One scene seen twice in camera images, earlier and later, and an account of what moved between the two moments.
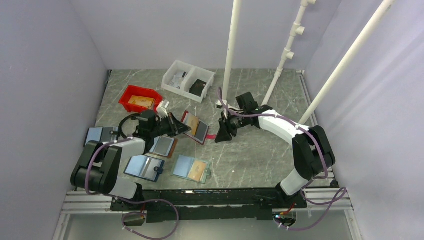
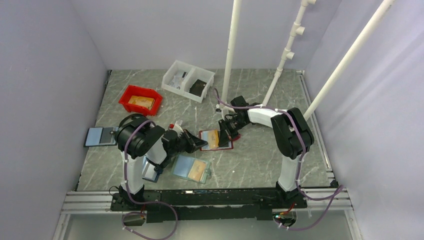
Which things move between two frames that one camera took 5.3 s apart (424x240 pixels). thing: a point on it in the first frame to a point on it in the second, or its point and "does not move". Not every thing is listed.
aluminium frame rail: (324, 199) does not move
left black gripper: (177, 127) to (196, 142)
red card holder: (199, 129) to (212, 137)
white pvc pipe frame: (297, 29) does not move
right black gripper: (224, 134) does not move
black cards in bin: (197, 89) does not move
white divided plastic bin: (189, 80) does not move
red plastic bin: (136, 99) does not move
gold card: (192, 122) to (213, 138)
